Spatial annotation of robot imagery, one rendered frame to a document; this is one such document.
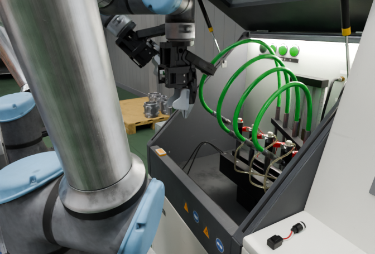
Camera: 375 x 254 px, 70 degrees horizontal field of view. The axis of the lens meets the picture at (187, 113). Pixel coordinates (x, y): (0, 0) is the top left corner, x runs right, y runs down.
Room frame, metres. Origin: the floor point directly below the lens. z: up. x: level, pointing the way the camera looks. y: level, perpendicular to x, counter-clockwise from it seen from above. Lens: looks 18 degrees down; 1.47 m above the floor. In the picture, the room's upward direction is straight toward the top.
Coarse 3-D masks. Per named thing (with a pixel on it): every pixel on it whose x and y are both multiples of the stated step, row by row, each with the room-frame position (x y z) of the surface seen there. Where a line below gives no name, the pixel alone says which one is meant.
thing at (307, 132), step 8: (280, 88) 0.72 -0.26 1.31; (288, 88) 0.73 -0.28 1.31; (304, 88) 0.76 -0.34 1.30; (272, 96) 0.70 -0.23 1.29; (264, 104) 0.70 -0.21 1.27; (264, 112) 0.69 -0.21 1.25; (256, 120) 0.68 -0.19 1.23; (256, 128) 0.68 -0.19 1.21; (256, 136) 0.68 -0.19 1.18; (304, 136) 0.79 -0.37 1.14; (256, 144) 0.68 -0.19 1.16; (264, 152) 0.69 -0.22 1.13; (280, 160) 0.72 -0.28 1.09
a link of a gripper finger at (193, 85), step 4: (192, 76) 0.69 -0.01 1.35; (192, 80) 0.69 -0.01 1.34; (196, 80) 0.68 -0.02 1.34; (192, 84) 0.68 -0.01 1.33; (196, 84) 0.68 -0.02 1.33; (188, 88) 0.69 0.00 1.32; (192, 88) 0.68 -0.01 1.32; (196, 88) 0.68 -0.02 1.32; (192, 92) 0.68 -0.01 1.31; (196, 92) 0.68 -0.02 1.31; (192, 96) 0.69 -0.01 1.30; (192, 100) 0.69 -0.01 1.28
